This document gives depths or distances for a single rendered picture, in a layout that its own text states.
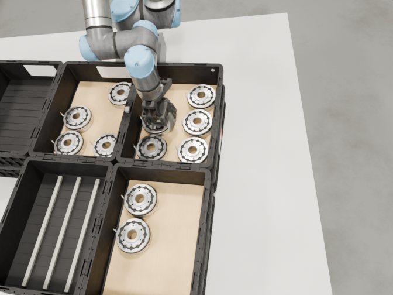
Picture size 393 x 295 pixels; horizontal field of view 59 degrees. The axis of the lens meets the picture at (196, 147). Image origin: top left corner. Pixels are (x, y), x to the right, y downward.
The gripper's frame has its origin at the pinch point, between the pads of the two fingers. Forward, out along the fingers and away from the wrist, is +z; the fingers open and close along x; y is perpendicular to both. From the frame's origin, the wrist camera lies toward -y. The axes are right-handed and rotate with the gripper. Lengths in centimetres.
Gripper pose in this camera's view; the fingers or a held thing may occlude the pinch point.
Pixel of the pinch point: (166, 122)
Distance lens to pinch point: 121.9
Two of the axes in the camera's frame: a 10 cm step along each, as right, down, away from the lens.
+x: 9.8, 1.0, -1.9
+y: -1.8, 8.7, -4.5
